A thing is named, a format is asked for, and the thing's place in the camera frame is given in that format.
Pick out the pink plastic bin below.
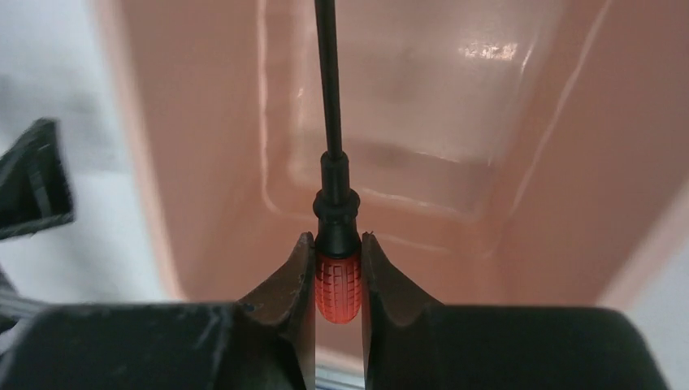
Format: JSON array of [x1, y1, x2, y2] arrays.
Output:
[[93, 1, 688, 355]]

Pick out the red black screwdriver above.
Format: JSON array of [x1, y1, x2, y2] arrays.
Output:
[[313, 1, 362, 324]]

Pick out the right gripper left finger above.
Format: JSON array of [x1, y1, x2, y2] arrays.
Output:
[[1, 232, 315, 389]]

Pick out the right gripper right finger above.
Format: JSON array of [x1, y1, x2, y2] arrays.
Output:
[[361, 233, 667, 389]]

